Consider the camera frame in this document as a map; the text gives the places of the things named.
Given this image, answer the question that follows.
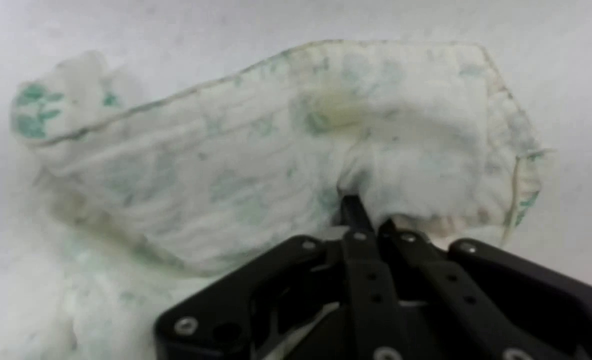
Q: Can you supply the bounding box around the white green patterned cloth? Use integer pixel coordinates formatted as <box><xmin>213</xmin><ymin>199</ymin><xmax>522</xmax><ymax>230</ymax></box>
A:
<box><xmin>1</xmin><ymin>40</ymin><xmax>547</xmax><ymax>360</ymax></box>

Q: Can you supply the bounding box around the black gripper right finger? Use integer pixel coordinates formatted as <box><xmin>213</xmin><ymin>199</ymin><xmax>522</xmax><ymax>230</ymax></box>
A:
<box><xmin>377</xmin><ymin>219</ymin><xmax>592</xmax><ymax>360</ymax></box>

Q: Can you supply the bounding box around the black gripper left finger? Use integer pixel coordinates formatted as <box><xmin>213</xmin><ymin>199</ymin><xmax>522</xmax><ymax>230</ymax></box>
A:
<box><xmin>153</xmin><ymin>195</ymin><xmax>408</xmax><ymax>360</ymax></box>

